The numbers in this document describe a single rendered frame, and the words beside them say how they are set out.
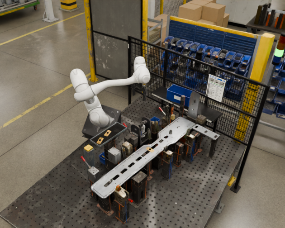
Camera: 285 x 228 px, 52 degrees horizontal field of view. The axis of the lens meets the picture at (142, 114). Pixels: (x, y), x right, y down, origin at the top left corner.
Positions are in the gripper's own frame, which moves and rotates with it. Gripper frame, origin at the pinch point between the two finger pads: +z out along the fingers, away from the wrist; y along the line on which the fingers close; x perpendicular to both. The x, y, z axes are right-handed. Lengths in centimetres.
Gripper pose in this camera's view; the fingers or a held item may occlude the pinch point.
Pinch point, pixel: (139, 97)
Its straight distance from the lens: 282.8
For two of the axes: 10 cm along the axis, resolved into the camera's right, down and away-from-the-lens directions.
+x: 6.5, -4.4, 6.1
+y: 7.6, 4.0, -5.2
